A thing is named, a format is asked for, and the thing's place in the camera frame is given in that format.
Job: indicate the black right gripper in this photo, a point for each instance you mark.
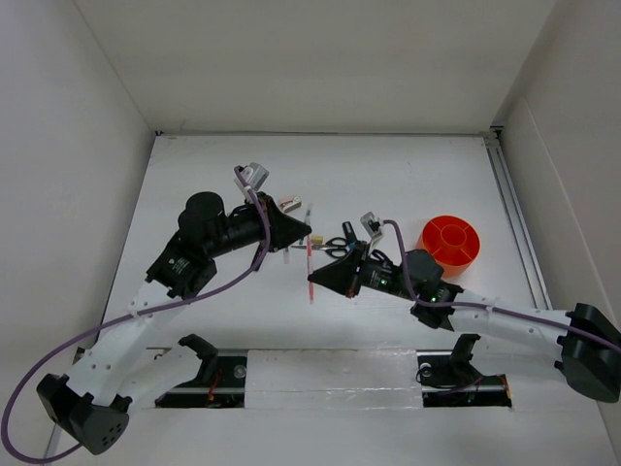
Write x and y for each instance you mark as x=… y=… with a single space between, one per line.
x=341 y=276

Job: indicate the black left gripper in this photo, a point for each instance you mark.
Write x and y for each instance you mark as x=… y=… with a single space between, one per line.
x=283 y=229

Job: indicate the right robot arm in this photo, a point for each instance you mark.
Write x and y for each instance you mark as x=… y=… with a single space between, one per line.
x=581 y=345

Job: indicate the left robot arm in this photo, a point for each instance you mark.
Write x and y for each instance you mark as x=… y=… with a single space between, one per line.
x=94 y=399

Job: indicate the blue and black highlighter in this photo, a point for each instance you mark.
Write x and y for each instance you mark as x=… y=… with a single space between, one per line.
x=349 y=233

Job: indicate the orange round pen holder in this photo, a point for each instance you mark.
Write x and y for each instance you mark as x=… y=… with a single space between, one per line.
x=452 y=242

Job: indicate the black handled scissors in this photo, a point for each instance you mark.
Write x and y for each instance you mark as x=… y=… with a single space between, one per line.
x=333 y=247

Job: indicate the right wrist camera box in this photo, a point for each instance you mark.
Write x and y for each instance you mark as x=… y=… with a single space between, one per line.
x=373 y=225

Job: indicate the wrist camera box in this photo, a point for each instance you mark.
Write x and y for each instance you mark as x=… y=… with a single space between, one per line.
x=251 y=176
x=373 y=225

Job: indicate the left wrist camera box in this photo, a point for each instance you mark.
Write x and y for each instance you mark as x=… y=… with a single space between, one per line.
x=251 y=176

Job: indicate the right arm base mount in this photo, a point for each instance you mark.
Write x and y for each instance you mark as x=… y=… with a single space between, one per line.
x=448 y=379

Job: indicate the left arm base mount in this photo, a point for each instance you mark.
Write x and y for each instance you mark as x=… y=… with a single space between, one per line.
x=219 y=383

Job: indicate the aluminium rail right side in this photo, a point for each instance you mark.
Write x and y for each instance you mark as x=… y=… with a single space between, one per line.
x=516 y=219

